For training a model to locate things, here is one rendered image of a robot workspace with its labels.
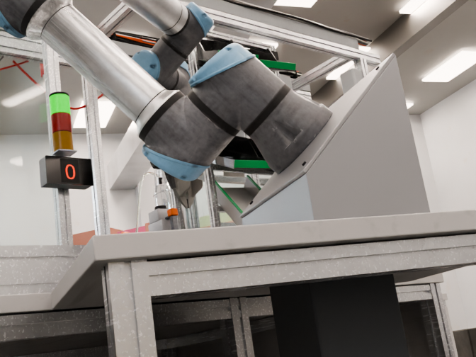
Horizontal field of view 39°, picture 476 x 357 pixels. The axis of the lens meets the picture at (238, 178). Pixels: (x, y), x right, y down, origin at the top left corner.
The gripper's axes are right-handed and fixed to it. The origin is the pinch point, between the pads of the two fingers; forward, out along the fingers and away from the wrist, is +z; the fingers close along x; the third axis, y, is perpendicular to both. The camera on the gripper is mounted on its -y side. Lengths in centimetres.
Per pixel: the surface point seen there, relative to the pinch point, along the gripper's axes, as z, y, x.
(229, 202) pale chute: -3.4, -9.1, 21.4
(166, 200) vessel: -26, -86, 55
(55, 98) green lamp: -32.4, -20.6, -20.9
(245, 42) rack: -57, -14, 41
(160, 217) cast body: 1.1, -8.5, -1.7
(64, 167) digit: -13.8, -19.6, -20.3
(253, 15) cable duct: -105, -63, 95
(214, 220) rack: 0.4, -13.7, 19.0
